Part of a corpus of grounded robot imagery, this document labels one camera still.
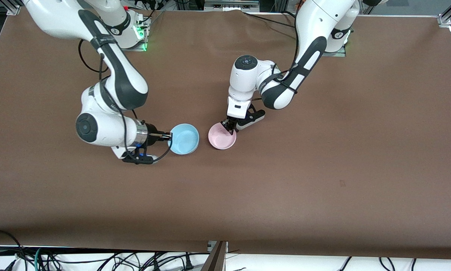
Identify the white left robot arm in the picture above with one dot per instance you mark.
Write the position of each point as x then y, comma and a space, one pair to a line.
315, 22

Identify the grey metal bracket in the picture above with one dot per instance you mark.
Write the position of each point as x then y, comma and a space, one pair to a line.
231, 4

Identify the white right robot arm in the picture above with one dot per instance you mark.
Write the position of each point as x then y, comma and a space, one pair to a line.
123, 82

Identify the small metal bracket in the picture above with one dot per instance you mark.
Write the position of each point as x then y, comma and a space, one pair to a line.
210, 246

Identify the blue bowl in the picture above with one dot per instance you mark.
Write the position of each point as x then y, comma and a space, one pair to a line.
184, 139

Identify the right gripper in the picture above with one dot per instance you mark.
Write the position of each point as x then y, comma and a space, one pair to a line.
153, 136

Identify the black power plug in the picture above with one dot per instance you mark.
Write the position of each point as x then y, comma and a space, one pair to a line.
189, 263

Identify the pink bowl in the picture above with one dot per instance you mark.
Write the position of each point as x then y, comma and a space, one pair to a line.
221, 137

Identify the grey post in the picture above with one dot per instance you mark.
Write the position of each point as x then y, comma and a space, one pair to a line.
216, 261

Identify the large table cover sheet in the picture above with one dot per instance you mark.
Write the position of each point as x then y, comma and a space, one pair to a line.
285, 207

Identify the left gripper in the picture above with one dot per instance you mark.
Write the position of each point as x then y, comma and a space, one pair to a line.
228, 124

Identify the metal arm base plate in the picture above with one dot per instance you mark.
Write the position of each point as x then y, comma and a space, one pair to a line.
140, 48
338, 54

